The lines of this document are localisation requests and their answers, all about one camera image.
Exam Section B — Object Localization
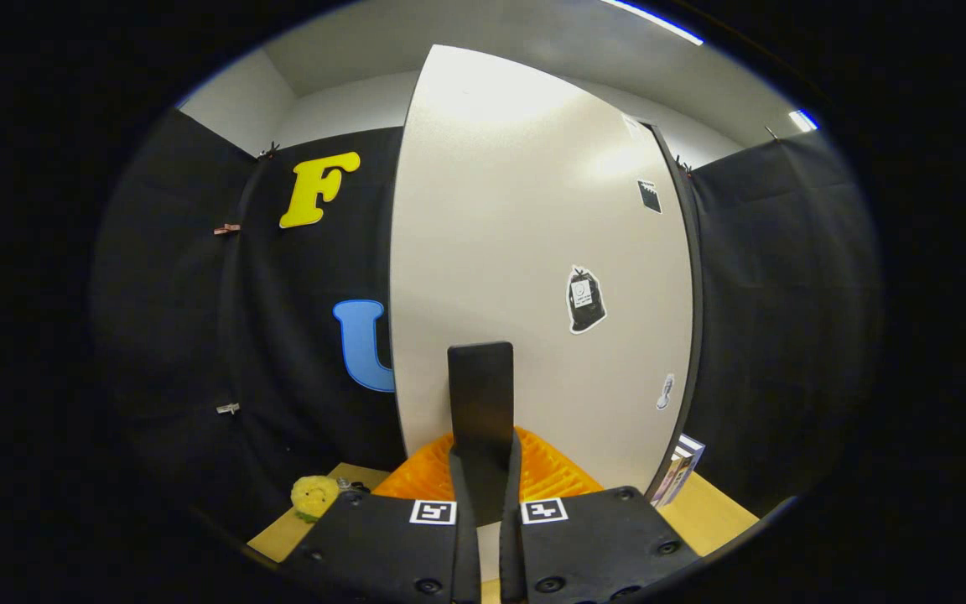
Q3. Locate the yellow pineapple plush toy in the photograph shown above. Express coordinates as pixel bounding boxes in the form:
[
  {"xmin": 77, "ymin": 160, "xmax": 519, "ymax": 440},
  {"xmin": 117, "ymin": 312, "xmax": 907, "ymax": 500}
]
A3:
[{"xmin": 291, "ymin": 475, "xmax": 340, "ymax": 523}]

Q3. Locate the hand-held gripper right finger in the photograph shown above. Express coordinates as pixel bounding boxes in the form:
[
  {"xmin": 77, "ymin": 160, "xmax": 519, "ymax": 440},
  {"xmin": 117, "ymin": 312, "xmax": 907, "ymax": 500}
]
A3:
[{"xmin": 498, "ymin": 426, "xmax": 702, "ymax": 604}]

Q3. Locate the black door handle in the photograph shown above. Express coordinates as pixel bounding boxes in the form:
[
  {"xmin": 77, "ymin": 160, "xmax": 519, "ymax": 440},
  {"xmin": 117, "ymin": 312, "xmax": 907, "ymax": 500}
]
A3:
[{"xmin": 447, "ymin": 341, "xmax": 516, "ymax": 528}]

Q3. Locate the white purple carton box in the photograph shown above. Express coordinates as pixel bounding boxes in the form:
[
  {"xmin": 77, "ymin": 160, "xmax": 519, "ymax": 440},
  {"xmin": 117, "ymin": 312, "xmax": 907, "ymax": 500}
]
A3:
[
  {"xmin": 649, "ymin": 449, "xmax": 685, "ymax": 508},
  {"xmin": 666, "ymin": 434, "xmax": 707, "ymax": 504}
]

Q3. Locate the long ceiling light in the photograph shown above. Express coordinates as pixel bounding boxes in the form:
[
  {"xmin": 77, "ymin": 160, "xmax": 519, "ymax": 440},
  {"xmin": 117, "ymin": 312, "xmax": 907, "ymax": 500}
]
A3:
[{"xmin": 600, "ymin": 0, "xmax": 704, "ymax": 46}]

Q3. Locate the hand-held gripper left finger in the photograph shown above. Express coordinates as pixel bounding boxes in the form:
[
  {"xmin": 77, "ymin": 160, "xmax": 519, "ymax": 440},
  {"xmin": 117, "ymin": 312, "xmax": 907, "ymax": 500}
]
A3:
[{"xmin": 278, "ymin": 430, "xmax": 484, "ymax": 604}]

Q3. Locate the black backdrop cloth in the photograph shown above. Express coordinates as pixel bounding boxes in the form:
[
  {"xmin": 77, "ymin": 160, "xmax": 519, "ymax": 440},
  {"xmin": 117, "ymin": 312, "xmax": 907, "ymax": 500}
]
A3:
[{"xmin": 89, "ymin": 109, "xmax": 882, "ymax": 538}]

